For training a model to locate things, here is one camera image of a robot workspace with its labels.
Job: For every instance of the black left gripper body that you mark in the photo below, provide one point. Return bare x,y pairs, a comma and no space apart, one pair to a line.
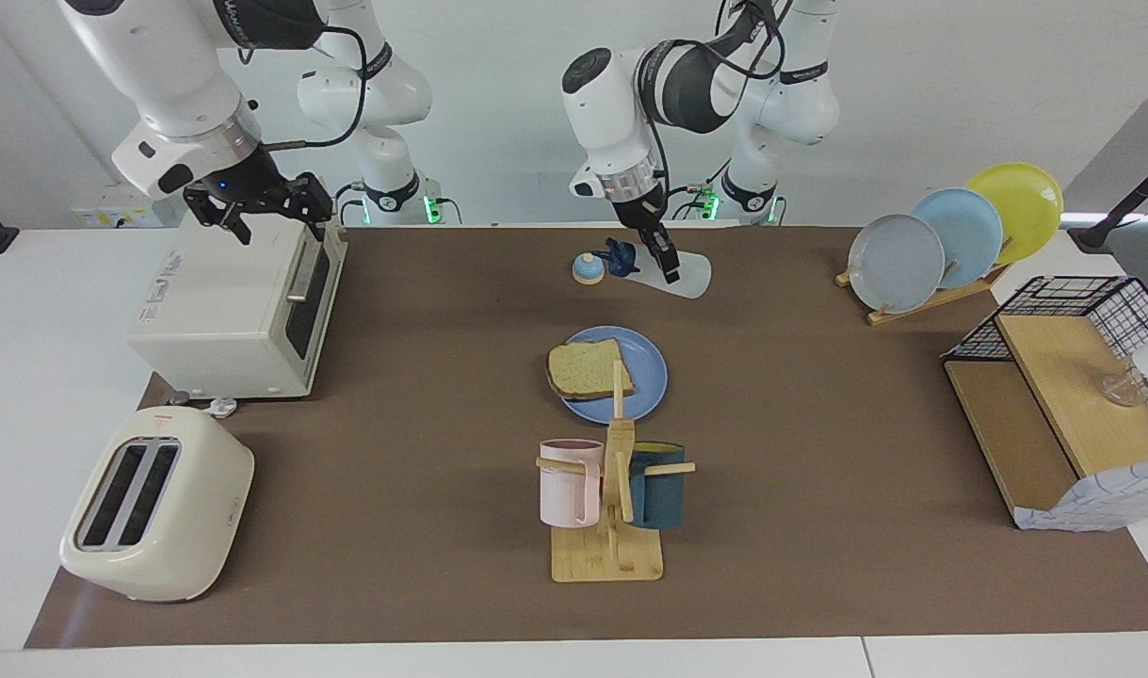
647,212

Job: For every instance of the wooden shelf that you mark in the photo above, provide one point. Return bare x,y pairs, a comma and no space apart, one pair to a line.
997,424

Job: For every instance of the squeeze bottle with blue cap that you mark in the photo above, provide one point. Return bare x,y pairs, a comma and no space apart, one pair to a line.
691,278

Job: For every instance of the brown table mat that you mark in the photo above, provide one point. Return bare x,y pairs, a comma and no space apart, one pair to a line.
395,527

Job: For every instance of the white power plug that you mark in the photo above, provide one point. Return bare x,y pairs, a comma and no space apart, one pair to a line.
221,408

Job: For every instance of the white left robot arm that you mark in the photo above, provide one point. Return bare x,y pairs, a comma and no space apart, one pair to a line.
611,113

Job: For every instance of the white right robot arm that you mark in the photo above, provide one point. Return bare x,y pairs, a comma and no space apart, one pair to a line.
159,66

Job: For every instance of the wooden plate rack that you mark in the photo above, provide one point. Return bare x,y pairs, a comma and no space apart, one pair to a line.
922,303

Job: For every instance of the dark teal mug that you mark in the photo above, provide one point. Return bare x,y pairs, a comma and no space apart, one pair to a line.
658,499

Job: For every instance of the light blue plate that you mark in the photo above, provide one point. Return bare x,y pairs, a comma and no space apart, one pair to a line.
969,235

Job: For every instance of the white wall outlet box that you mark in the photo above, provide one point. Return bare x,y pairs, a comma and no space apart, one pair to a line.
112,212

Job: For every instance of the wooden mug tree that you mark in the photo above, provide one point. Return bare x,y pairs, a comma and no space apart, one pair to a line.
606,560

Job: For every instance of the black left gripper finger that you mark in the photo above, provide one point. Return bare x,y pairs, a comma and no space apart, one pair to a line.
670,262
647,250

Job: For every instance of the pink mug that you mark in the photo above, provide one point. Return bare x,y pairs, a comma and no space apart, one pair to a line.
564,490

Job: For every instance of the grey plate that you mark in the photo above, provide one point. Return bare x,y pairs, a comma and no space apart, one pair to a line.
898,264

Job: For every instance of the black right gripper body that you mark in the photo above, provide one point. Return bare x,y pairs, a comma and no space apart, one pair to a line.
246,184

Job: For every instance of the cream toaster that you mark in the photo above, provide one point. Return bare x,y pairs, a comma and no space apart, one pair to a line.
159,527

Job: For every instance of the clear glass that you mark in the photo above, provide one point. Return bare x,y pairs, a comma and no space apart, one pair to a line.
1122,388

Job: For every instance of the bread slice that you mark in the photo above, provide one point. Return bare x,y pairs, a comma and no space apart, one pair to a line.
583,369

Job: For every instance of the small blue call bell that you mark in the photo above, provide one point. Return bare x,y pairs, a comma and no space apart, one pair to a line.
588,271

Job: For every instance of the white toaster oven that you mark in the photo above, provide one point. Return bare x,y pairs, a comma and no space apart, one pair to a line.
225,301

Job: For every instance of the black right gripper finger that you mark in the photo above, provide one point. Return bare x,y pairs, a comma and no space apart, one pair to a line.
218,212
312,200

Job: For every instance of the white patterned cloth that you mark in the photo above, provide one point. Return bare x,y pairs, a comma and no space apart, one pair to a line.
1101,494

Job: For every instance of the yellow plate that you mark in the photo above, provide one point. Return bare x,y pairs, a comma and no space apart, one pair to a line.
1021,207

